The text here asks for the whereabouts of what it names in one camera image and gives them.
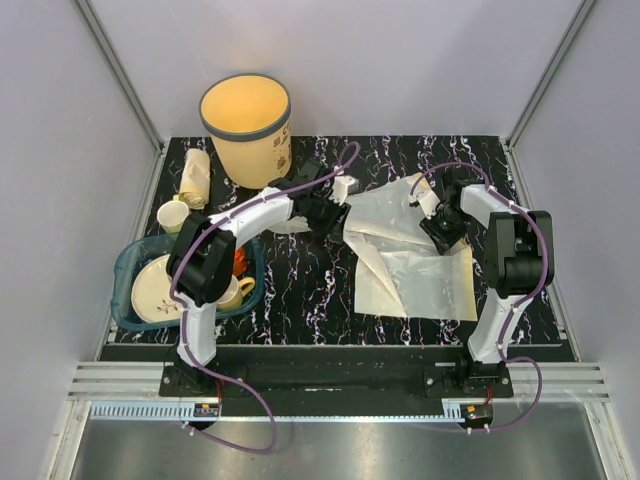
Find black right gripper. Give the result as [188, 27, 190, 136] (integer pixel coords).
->
[418, 206, 467, 256]

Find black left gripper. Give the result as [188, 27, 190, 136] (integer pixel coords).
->
[305, 192, 351, 244]

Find detached white trash bag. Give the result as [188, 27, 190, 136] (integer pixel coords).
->
[264, 172, 479, 321]

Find white trash bag roll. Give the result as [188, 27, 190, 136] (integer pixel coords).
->
[173, 148, 211, 210]

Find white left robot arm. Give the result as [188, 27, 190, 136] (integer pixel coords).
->
[163, 160, 359, 396]

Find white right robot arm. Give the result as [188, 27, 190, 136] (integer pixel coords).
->
[420, 162, 554, 398]

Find yellow trash bin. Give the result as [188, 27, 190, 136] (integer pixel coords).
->
[199, 74, 292, 190]

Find orange black mug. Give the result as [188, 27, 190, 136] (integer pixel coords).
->
[232, 247, 249, 277]

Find yellow white mug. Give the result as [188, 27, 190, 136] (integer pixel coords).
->
[217, 275, 256, 311]

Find light green mug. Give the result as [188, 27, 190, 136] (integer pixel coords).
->
[156, 196, 191, 234]

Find cream pink floral plate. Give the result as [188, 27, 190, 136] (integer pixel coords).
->
[131, 254, 183, 324]

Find clear blue plastic tub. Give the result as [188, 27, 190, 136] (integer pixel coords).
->
[110, 228, 266, 332]

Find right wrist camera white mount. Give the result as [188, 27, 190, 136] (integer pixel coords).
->
[409, 190, 440, 218]

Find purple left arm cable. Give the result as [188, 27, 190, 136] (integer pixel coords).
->
[170, 141, 364, 455]

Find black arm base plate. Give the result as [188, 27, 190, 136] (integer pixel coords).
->
[159, 345, 514, 399]

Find aluminium front rail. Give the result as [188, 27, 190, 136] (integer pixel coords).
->
[68, 362, 610, 422]

